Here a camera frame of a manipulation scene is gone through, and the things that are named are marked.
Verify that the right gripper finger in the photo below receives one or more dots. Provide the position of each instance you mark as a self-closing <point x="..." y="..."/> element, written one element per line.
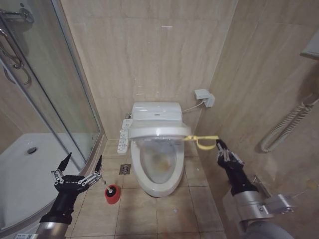
<point x="221" y="148"/>
<point x="236" y="159"/>

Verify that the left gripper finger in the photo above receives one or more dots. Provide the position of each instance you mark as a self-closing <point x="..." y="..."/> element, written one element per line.
<point x="99" y="166"/>
<point x="63" y="163"/>

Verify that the white toilet lid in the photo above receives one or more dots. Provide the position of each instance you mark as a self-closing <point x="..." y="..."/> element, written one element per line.
<point x="159" y="130"/>

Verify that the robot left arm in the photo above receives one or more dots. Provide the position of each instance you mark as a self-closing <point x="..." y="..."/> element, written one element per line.
<point x="49" y="230"/>

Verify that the white toilet brush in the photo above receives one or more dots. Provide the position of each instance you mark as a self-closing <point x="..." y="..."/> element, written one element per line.
<point x="107" y="188"/>

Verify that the red toilet brush holder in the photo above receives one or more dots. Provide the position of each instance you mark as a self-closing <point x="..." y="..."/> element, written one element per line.
<point x="113" y="198"/>

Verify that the white toilet bowl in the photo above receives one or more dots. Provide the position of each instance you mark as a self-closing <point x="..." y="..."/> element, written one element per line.
<point x="159" y="186"/>

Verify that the metal floor drain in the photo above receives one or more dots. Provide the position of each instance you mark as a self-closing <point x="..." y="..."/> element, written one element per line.
<point x="125" y="169"/>

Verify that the chrome shower drain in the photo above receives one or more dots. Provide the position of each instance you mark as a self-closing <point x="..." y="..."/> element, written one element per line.
<point x="31" y="150"/>

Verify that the white bidet control panel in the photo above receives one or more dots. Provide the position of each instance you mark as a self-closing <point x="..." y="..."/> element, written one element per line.
<point x="123" y="137"/>

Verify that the white shower tray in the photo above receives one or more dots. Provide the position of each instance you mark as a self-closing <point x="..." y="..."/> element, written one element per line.
<point x="25" y="179"/>

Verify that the chrome water valve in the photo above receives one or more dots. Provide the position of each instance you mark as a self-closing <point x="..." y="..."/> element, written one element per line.
<point x="128" y="115"/>

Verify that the chrome shower fitting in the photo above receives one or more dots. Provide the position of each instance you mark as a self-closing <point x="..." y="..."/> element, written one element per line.
<point x="23" y="15"/>

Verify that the white wall outlet box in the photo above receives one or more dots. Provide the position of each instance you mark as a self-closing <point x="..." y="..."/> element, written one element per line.
<point x="203" y="95"/>

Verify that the glass shower enclosure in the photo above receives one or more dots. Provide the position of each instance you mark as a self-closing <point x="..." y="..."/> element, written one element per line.
<point x="59" y="74"/>

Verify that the white wall-mounted box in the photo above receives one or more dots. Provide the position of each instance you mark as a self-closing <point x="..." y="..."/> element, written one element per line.
<point x="311" y="49"/>

